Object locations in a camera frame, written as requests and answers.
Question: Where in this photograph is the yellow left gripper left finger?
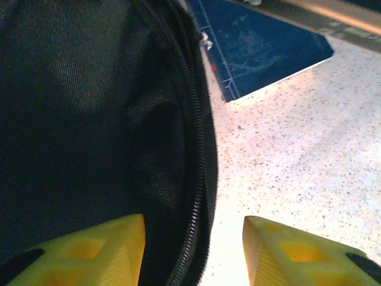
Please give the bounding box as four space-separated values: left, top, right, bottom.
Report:
5 213 146 286

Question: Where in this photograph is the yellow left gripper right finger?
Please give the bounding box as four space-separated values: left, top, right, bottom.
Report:
242 216 381 286

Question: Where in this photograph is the black backpack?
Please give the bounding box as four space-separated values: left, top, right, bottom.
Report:
0 0 220 286

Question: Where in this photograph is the thin dark blue book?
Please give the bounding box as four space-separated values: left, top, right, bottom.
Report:
186 0 335 104

